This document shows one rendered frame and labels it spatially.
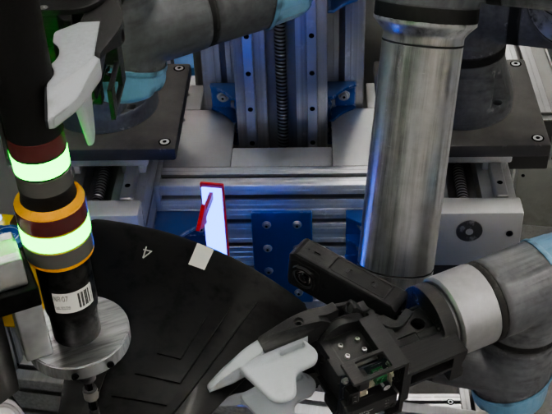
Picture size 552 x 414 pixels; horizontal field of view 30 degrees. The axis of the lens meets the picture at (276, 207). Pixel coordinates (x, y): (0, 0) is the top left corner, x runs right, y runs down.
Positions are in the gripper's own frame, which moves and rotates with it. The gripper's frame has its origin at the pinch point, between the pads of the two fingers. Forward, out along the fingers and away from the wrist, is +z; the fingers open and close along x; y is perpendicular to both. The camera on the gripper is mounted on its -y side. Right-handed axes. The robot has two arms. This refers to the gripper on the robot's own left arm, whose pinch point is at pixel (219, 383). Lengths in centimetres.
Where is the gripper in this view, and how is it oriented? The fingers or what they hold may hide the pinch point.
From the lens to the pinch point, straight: 87.4
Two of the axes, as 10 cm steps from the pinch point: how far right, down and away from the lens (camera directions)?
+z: -9.0, 3.0, -3.2
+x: -0.1, 7.1, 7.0
